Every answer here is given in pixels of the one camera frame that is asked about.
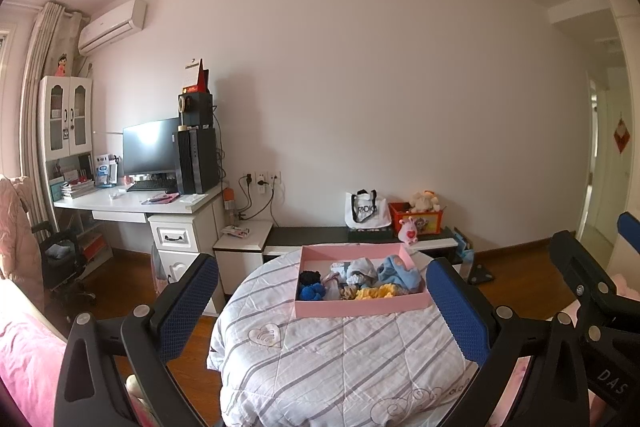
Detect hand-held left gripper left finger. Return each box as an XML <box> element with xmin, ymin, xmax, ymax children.
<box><xmin>54</xmin><ymin>252</ymin><xmax>221</xmax><ymax>427</ymax></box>

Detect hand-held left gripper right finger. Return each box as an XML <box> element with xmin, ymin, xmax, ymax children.
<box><xmin>426</xmin><ymin>257</ymin><xmax>613</xmax><ymax>427</ymax></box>

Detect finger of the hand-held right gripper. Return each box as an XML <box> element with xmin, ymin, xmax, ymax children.
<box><xmin>617</xmin><ymin>212</ymin><xmax>640</xmax><ymax>249</ymax></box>
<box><xmin>548</xmin><ymin>230</ymin><xmax>622</xmax><ymax>344</ymax></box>

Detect light blue knitted doll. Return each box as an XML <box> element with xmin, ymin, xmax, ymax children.
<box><xmin>377</xmin><ymin>255</ymin><xmax>422</xmax><ymax>294</ymax></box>

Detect yellow knitted piece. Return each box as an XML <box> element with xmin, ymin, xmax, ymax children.
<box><xmin>356</xmin><ymin>284</ymin><xmax>401</xmax><ymax>301</ymax></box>

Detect pink cardboard box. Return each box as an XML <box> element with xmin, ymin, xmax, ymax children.
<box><xmin>294</xmin><ymin>243</ymin><xmax>433</xmax><ymax>319</ymax></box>

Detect blue knitted soft toy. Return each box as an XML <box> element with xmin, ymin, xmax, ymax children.
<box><xmin>298</xmin><ymin>283</ymin><xmax>327</xmax><ymax>302</ymax></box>

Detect black metal base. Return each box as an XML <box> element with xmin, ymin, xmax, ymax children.
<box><xmin>462</xmin><ymin>264</ymin><xmax>496</xmax><ymax>286</ymax></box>

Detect light blue box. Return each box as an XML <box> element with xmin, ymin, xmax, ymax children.
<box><xmin>452</xmin><ymin>227</ymin><xmax>476</xmax><ymax>265</ymax></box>

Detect white desk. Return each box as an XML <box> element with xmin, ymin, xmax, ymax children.
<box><xmin>54</xmin><ymin>184</ymin><xmax>226</xmax><ymax>313</ymax></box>

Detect low white cabinet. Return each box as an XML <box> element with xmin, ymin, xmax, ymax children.
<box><xmin>213</xmin><ymin>221</ymin><xmax>274</xmax><ymax>295</ymax></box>

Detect red storage box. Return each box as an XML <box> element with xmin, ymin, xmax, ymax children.
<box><xmin>388</xmin><ymin>201</ymin><xmax>446</xmax><ymax>235</ymax></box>

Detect pink white plush toy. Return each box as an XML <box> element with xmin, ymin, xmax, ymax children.
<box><xmin>398</xmin><ymin>216</ymin><xmax>420</xmax><ymax>247</ymax></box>

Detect red door ornament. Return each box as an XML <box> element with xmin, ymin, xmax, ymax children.
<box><xmin>614</xmin><ymin>118</ymin><xmax>632</xmax><ymax>154</ymax></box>

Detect beige plush toy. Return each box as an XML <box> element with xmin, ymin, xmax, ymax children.
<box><xmin>409</xmin><ymin>190</ymin><xmax>441</xmax><ymax>212</ymax></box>

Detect black keyboard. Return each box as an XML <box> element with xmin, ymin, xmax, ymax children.
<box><xmin>127</xmin><ymin>179</ymin><xmax>178</xmax><ymax>192</ymax></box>

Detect black office chair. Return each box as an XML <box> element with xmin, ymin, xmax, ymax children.
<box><xmin>30</xmin><ymin>222</ymin><xmax>98</xmax><ymax>308</ymax></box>

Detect white shopping bag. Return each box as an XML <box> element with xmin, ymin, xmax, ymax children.
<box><xmin>344</xmin><ymin>189</ymin><xmax>392</xmax><ymax>229</ymax></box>

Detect low black bench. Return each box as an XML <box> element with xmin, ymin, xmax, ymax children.
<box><xmin>263</xmin><ymin>226</ymin><xmax>463</xmax><ymax>265</ymax></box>

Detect black computer tower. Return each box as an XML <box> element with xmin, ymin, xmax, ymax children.
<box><xmin>175</xmin><ymin>127</ymin><xmax>219</xmax><ymax>195</ymax></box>

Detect blue white box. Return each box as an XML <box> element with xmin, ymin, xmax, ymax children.
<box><xmin>94</xmin><ymin>153</ymin><xmax>118</xmax><ymax>186</ymax></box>

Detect stack of books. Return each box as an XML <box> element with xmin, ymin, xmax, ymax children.
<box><xmin>61</xmin><ymin>181</ymin><xmax>96</xmax><ymax>198</ymax></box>

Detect black computer monitor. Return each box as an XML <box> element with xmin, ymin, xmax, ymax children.
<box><xmin>122</xmin><ymin>118</ymin><xmax>181</xmax><ymax>178</ymax></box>

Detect pink bedding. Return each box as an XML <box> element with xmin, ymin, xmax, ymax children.
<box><xmin>0</xmin><ymin>307</ymin><xmax>71</xmax><ymax>427</ymax></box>

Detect black box on tower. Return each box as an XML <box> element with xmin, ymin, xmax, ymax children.
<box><xmin>177</xmin><ymin>92</ymin><xmax>214</xmax><ymax>130</ymax></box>

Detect white glass door cabinet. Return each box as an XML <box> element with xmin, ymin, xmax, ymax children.
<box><xmin>39</xmin><ymin>75</ymin><xmax>96</xmax><ymax>208</ymax></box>

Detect red pointed paper box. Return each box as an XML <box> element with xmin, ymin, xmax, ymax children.
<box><xmin>182</xmin><ymin>58</ymin><xmax>210</xmax><ymax>95</ymax></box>

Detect white air conditioner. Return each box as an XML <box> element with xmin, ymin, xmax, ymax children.
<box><xmin>77</xmin><ymin>0</ymin><xmax>147</xmax><ymax>56</ymax></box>

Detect black power cable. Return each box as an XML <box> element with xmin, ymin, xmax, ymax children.
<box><xmin>235</xmin><ymin>177</ymin><xmax>252</xmax><ymax>223</ymax></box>
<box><xmin>250</xmin><ymin>179</ymin><xmax>277</xmax><ymax>223</ymax></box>

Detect white wall sockets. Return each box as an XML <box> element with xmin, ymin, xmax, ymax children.
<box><xmin>242</xmin><ymin>171</ymin><xmax>282</xmax><ymax>195</ymax></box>

